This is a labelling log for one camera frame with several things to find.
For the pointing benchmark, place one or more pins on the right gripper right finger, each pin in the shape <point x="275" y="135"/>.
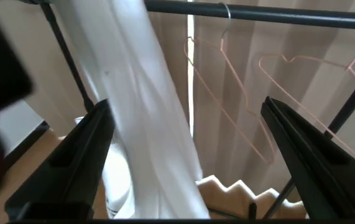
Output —
<point x="326" y="186"/>

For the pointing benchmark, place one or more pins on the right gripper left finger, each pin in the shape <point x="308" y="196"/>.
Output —
<point x="74" y="183"/>

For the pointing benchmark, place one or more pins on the black clothes rack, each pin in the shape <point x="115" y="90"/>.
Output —
<point x="289" y="15"/>

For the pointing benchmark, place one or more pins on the white printed shirt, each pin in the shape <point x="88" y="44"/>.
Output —
<point x="140" y="93"/>

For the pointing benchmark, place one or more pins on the pink clothes hanger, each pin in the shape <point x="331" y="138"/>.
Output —
<point x="276" y="81"/>
<point x="227" y="111"/>

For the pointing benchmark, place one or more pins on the beige curtain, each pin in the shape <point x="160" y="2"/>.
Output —
<point x="304" y="40"/>

